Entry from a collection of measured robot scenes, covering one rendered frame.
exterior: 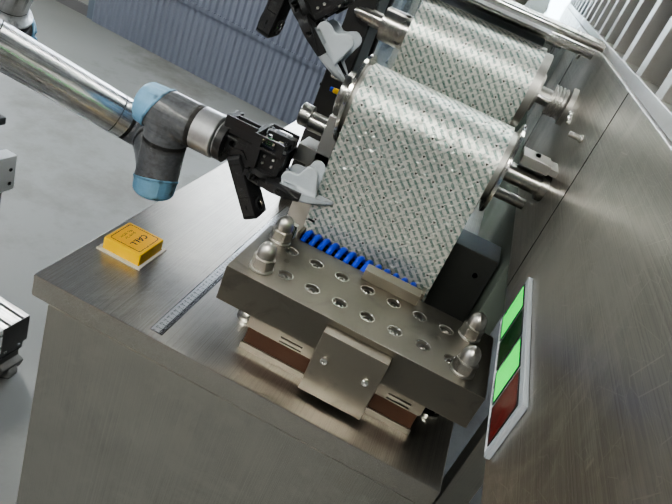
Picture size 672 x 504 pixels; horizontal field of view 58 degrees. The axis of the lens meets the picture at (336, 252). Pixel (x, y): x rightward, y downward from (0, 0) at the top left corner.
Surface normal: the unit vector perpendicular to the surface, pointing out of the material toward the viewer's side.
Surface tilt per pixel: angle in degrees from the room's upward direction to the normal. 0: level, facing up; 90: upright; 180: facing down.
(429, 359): 0
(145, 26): 90
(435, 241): 90
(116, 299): 0
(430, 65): 92
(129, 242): 0
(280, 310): 90
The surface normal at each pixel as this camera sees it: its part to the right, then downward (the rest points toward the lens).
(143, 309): 0.35, -0.80
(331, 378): -0.29, 0.40
